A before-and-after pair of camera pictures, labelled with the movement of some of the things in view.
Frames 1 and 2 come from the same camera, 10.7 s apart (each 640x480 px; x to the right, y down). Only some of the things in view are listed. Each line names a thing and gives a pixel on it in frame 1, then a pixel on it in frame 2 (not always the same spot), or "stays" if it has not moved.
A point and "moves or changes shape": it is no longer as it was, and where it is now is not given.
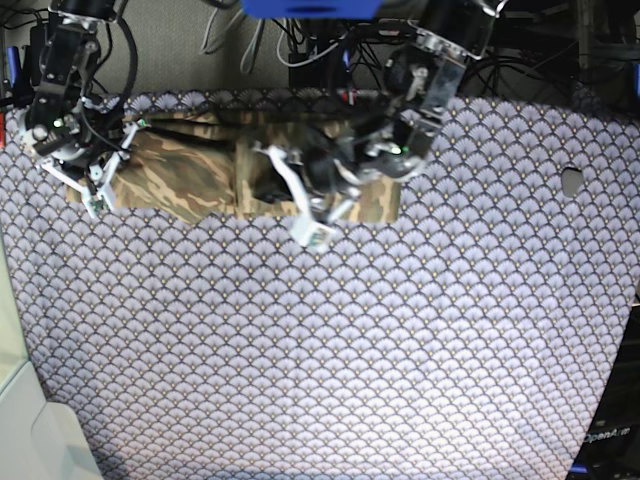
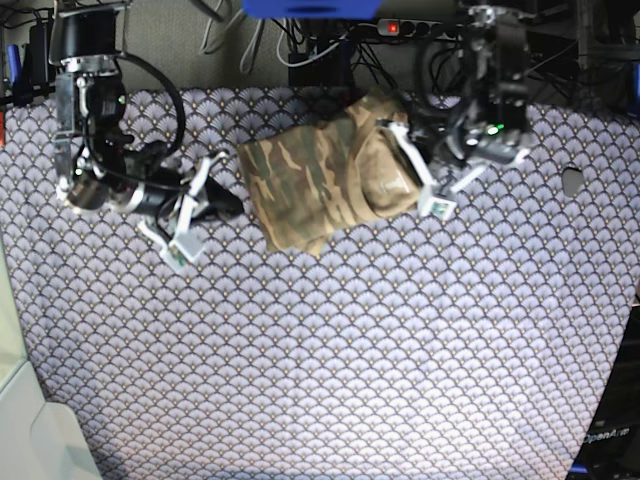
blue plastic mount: [312, 9] stays
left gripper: [78, 135] -> [138, 179]
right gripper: [340, 159] -> [491, 134]
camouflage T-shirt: [210, 165] moves or changes shape
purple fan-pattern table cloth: [485, 336] stays
